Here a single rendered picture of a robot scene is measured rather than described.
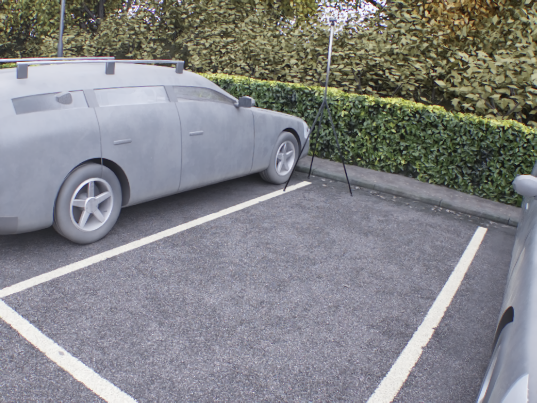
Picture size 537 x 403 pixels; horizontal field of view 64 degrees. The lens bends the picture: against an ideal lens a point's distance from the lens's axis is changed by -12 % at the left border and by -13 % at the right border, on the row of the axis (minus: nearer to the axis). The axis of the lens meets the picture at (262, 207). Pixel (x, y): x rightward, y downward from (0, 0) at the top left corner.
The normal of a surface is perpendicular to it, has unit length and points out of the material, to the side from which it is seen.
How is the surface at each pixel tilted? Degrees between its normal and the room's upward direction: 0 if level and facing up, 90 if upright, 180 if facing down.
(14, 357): 0
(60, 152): 83
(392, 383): 0
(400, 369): 0
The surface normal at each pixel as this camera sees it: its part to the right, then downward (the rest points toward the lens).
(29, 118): 0.68, -0.34
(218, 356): 0.09, -0.95
